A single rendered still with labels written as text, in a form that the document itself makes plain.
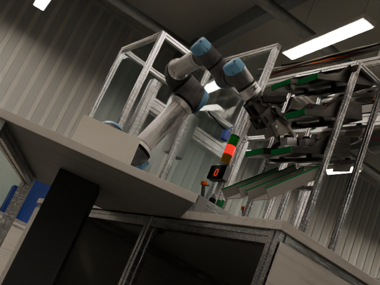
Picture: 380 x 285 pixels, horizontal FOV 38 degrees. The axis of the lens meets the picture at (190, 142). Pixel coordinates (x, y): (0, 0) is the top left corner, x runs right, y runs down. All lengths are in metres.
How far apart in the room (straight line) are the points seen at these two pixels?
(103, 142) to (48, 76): 8.57
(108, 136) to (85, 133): 0.09
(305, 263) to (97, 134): 0.91
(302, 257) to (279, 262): 0.09
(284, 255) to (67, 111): 9.13
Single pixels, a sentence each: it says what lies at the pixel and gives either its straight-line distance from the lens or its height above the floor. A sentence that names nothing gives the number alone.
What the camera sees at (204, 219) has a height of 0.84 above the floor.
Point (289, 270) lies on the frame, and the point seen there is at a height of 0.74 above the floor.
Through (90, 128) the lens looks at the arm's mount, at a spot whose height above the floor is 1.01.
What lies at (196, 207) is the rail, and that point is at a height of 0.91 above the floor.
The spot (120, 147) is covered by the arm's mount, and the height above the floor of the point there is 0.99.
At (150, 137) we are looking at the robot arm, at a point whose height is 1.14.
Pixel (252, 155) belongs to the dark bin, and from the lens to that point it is 2.20.
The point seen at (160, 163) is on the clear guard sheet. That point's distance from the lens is 3.80.
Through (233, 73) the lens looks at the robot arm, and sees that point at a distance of 1.99.
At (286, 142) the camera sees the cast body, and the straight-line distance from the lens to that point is 2.08.
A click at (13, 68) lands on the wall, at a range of 10.51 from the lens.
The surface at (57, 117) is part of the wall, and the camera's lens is 10.52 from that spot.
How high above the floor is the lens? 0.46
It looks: 18 degrees up
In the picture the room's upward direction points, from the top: 23 degrees clockwise
